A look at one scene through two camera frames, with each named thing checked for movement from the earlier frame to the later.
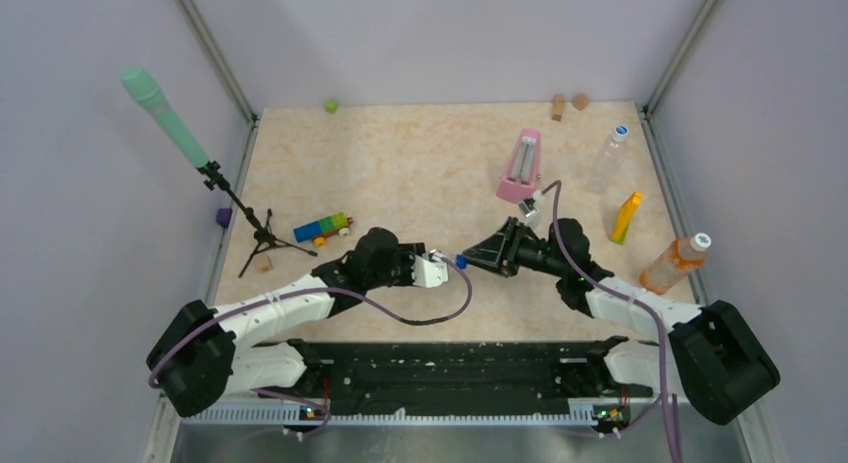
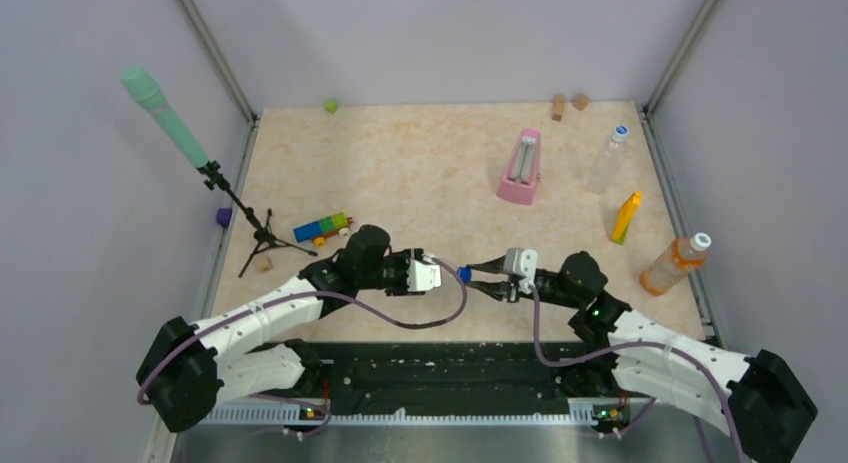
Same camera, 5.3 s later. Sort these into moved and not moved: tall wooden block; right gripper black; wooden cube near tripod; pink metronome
Moved: right gripper black
Not moved: pink metronome; wooden cube near tripod; tall wooden block
